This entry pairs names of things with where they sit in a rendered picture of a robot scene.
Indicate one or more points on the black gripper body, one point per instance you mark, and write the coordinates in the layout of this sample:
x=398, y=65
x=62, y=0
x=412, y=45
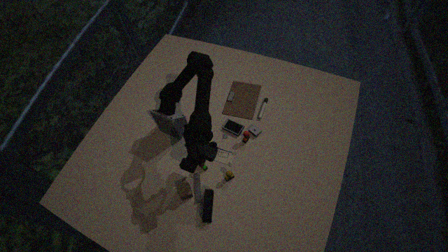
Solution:
x=185, y=162

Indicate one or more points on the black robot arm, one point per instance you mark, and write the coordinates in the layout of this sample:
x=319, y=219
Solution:
x=200, y=119

